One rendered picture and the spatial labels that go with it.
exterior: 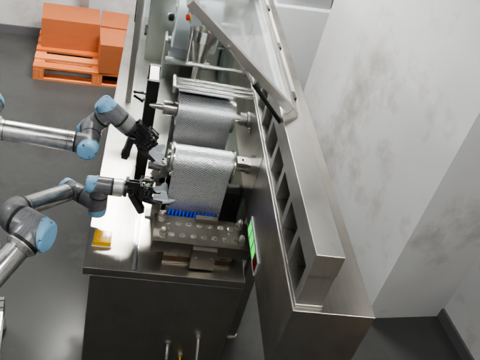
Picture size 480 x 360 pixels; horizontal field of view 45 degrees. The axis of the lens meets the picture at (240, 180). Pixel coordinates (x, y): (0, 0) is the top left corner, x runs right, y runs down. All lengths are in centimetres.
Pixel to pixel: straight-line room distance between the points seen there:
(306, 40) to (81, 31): 202
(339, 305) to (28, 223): 109
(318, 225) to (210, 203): 93
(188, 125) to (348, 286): 107
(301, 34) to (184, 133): 301
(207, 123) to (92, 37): 311
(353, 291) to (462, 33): 171
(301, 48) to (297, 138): 355
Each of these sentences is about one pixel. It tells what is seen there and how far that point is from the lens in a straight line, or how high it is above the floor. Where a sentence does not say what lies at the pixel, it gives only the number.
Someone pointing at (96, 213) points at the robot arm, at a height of 99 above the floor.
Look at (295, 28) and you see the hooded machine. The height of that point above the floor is 75.
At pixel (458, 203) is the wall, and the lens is 331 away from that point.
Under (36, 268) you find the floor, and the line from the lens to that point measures 358.
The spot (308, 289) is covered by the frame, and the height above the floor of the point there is 152.
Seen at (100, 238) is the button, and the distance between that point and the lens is 245.
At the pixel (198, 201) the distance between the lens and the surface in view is 244.
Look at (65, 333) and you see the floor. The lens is 329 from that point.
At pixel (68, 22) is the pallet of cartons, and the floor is 39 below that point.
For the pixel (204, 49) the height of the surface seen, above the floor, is 144.
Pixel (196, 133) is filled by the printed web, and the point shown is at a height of 127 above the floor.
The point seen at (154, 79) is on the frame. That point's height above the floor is 144.
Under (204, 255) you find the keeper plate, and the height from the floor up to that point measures 100.
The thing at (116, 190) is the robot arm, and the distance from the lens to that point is 237.
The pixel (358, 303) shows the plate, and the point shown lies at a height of 144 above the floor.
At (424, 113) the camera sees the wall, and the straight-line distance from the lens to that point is 328.
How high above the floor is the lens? 265
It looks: 37 degrees down
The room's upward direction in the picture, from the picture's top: 16 degrees clockwise
